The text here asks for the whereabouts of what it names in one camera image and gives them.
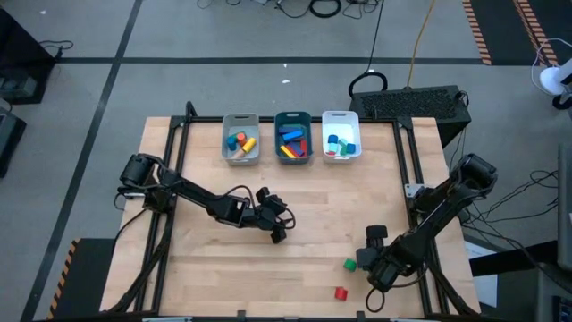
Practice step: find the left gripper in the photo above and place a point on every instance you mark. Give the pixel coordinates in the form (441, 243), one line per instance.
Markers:
(259, 217)

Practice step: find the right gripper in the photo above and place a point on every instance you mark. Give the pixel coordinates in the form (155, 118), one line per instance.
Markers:
(385, 268)

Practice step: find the small green cylinder block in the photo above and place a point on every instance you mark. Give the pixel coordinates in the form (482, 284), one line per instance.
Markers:
(350, 265)

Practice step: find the red cylinder block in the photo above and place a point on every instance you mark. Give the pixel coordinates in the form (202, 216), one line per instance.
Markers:
(341, 293)

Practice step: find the yellow long block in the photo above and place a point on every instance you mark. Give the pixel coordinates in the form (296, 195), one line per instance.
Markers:
(288, 151)

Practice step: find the red long block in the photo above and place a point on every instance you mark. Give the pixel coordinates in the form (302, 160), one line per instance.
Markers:
(304, 147)

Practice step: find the natural wood block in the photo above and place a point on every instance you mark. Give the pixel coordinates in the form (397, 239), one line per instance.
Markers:
(239, 154)

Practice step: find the yellow cylinder block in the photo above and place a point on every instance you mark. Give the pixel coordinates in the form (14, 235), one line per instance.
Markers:
(249, 145)

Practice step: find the orange cylinder block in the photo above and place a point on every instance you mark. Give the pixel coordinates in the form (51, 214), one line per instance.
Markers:
(241, 138)

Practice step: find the blue cylinder block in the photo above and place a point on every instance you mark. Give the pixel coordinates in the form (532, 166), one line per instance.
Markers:
(231, 143)

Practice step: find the light turquoise small block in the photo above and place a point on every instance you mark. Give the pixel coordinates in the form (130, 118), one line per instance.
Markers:
(333, 147)

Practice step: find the green short block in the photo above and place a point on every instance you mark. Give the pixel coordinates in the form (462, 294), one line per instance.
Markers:
(343, 152)

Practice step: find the dark green block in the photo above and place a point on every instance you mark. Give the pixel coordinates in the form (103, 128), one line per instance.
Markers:
(235, 133)

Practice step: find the blue half-round block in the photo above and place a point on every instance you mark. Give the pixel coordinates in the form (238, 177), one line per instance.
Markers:
(333, 139)

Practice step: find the light turquoise half-round block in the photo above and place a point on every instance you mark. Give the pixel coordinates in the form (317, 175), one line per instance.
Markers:
(343, 143)

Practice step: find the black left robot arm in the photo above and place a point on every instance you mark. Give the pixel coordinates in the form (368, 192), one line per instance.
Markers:
(196, 194)

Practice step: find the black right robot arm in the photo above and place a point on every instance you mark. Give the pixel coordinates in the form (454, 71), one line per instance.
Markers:
(442, 205)

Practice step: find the teal plastic bin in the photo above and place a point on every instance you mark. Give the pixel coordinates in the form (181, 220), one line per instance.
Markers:
(278, 158)

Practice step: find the light grey plastic bin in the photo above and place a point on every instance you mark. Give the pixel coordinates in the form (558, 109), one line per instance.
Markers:
(227, 156)

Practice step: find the white plastic bin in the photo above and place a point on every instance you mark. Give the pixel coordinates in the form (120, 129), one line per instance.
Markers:
(353, 129)

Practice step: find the white paper sheet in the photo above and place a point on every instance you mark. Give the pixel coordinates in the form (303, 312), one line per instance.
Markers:
(487, 288)

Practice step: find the black perforated computer case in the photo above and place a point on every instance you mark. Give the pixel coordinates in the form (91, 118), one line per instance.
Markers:
(411, 105)

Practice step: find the black mat striped edge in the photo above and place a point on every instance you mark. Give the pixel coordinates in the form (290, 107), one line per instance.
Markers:
(500, 27)
(89, 277)

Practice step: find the white round device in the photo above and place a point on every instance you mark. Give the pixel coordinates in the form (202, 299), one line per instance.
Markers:
(550, 79)

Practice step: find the dark equipment box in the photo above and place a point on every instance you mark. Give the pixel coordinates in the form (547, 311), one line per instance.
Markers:
(9, 134)

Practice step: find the black cabinet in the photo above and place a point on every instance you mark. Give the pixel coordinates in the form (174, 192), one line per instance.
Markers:
(22, 53)

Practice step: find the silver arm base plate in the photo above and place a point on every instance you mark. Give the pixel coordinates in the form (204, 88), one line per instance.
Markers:
(413, 190)
(129, 194)

